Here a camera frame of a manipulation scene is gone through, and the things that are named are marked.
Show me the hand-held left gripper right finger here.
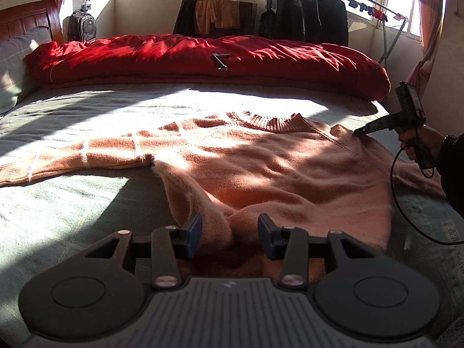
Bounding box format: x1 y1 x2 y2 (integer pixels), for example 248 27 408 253
258 214 367 287

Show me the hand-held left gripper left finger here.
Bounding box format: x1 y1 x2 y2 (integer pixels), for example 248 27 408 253
85 213 203 291

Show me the orange knit sweater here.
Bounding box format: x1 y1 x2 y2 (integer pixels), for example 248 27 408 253
0 112 450 287

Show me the metal clothes drying rack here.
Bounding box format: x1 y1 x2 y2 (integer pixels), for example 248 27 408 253
266 0 414 69

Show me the person's right hand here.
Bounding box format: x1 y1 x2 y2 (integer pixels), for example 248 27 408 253
398 127 445 169

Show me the orange curtain beside drying rack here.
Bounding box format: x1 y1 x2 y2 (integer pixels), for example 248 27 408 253
404 0 447 95

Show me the row of small hanging socks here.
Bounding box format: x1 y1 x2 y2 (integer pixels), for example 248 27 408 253
348 0 389 22

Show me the bed with green plaid sheet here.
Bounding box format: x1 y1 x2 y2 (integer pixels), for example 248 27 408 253
0 85 464 348

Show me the black jacket with round patch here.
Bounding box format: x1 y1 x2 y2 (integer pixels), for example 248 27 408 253
273 0 307 42

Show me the metal crank tool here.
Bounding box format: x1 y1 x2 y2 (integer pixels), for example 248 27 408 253
211 53 231 73

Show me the red quilt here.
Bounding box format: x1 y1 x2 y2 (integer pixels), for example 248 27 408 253
23 33 392 100

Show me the orange hanging garment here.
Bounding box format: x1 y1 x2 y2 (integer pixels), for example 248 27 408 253
195 0 242 33

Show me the black hanging garment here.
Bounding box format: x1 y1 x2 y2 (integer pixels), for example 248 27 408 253
173 0 198 37

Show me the grey backpack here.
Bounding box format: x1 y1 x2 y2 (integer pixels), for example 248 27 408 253
67 0 97 42

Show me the green plaid pillow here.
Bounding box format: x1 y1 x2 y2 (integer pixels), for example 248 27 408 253
0 26 55 115

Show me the wooden headboard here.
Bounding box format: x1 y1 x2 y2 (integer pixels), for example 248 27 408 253
0 0 64 44

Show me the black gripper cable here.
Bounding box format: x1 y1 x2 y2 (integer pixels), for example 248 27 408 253
389 145 464 246

